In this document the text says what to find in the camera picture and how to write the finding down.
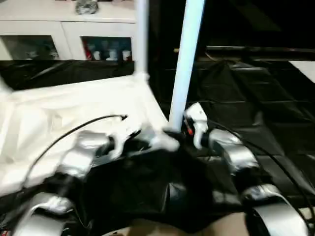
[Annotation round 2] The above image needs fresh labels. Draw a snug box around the black mat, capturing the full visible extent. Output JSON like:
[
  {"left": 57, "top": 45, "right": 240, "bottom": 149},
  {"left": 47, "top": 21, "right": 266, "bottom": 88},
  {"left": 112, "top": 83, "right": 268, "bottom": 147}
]
[{"left": 0, "top": 58, "right": 315, "bottom": 232}]

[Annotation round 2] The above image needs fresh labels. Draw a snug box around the white flat panel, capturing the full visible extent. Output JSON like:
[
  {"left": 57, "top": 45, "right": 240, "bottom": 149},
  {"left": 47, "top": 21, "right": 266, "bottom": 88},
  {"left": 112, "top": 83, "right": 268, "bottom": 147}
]
[{"left": 291, "top": 60, "right": 315, "bottom": 84}]

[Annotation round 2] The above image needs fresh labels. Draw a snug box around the red bottle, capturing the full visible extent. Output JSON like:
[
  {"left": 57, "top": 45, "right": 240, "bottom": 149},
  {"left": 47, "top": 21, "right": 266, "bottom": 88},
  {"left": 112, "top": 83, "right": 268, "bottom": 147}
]
[{"left": 83, "top": 41, "right": 94, "bottom": 60}]

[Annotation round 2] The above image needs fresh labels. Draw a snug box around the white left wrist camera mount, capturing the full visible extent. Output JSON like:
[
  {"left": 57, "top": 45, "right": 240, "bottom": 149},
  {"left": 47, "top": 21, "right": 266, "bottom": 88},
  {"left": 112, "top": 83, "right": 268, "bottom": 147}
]
[{"left": 109, "top": 122, "right": 143, "bottom": 161}]

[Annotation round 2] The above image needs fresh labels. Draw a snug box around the large black case yellow label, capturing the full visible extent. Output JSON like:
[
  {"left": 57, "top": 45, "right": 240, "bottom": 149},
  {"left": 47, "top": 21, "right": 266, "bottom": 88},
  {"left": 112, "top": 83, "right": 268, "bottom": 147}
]
[{"left": 147, "top": 0, "right": 209, "bottom": 67}]

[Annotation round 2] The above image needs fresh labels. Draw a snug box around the grey metal bar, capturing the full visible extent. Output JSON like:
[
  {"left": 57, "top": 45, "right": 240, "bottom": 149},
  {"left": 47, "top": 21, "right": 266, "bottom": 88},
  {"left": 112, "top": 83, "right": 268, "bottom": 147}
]
[{"left": 205, "top": 46, "right": 315, "bottom": 57}]

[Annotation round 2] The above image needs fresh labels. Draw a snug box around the white cabinet with glass doors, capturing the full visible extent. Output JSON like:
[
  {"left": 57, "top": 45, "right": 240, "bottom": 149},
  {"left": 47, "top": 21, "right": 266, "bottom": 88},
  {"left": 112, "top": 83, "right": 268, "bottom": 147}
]
[{"left": 0, "top": 0, "right": 138, "bottom": 61}]

